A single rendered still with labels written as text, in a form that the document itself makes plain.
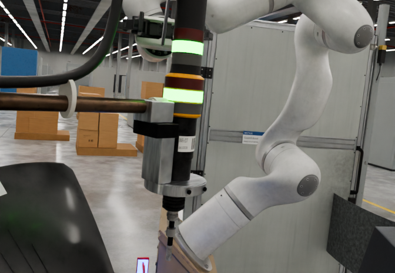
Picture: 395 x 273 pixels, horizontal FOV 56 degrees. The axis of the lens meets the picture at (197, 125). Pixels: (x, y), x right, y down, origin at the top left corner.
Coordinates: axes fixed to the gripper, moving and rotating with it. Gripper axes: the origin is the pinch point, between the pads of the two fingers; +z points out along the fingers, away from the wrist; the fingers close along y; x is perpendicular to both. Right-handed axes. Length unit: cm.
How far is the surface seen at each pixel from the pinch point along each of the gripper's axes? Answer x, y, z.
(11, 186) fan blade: -21.8, 17.8, 16.2
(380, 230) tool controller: -40, -58, -18
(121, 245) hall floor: -166, -3, -289
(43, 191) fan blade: -22.7, 14.8, 14.5
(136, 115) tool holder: -12.5, 5.1, 20.9
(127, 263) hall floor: -166, -8, -253
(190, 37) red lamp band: -3.9, 0.0, 20.1
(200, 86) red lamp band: -8.9, -1.5, 20.1
